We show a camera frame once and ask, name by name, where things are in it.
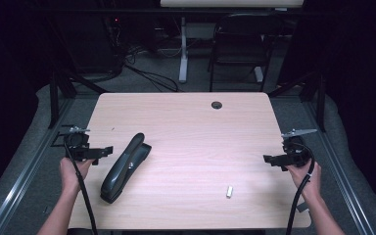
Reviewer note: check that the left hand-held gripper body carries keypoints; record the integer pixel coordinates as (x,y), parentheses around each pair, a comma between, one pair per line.
(76,143)

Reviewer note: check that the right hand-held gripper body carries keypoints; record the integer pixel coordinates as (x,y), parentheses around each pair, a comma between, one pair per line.
(295,153)

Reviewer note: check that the black stapler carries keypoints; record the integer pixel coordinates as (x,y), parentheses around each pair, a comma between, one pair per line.
(120,173)

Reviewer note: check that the white staple strip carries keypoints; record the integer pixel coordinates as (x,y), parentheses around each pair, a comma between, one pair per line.
(229,191)

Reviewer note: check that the person's left hand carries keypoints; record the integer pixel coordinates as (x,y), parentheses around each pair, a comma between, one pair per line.
(70,174)

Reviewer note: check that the person's right hand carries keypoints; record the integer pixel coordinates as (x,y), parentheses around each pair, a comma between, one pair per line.
(313,181)

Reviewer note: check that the grey tape piece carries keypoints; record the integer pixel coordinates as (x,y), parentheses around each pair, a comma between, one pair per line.
(303,207)
(47,209)

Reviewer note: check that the black table grommet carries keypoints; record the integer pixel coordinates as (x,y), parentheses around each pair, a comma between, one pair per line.
(216,105)

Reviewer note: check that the dark computer tower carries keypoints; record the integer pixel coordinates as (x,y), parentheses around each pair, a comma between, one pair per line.
(94,45)

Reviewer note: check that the black folding chair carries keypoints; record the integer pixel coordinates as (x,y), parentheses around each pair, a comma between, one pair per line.
(241,45)

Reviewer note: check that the white desk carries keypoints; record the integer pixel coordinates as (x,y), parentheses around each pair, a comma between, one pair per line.
(183,49)

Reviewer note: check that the black metal crossbar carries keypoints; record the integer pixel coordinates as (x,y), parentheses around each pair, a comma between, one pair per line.
(111,10)

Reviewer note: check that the black metal frame stand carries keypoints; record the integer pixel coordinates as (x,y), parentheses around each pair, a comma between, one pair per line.
(321,98)
(54,98)

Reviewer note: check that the aluminium floor rail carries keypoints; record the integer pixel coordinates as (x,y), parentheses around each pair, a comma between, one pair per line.
(19,182)
(342,182)

